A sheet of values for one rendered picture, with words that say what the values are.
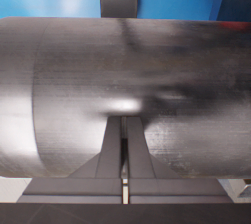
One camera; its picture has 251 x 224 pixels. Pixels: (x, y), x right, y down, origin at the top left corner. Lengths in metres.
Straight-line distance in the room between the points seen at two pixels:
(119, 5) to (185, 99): 0.39
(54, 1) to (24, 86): 0.47
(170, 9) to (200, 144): 0.49
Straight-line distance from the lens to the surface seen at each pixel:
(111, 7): 0.52
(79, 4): 0.61
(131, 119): 0.15
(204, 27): 0.22
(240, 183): 0.64
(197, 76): 0.17
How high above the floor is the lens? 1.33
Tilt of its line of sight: 1 degrees down
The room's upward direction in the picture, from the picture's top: 89 degrees counter-clockwise
